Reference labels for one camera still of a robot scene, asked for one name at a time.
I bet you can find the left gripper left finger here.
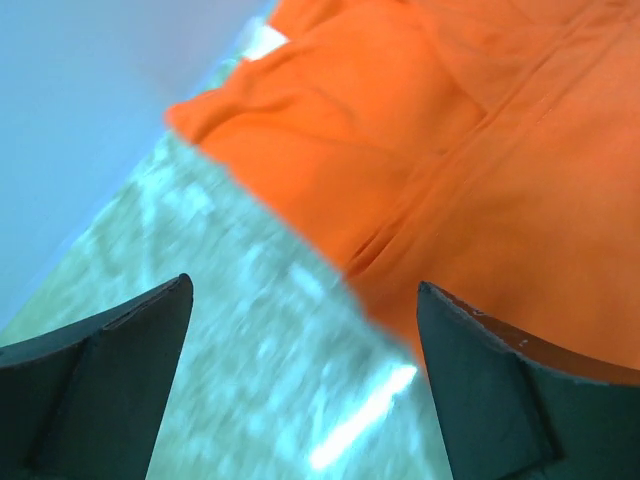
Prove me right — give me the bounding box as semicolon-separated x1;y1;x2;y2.
1;274;193;479

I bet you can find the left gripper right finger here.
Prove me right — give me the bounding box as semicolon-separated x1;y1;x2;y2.
417;282;639;480

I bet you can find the orange t-shirt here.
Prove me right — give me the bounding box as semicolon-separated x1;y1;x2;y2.
167;1;639;384

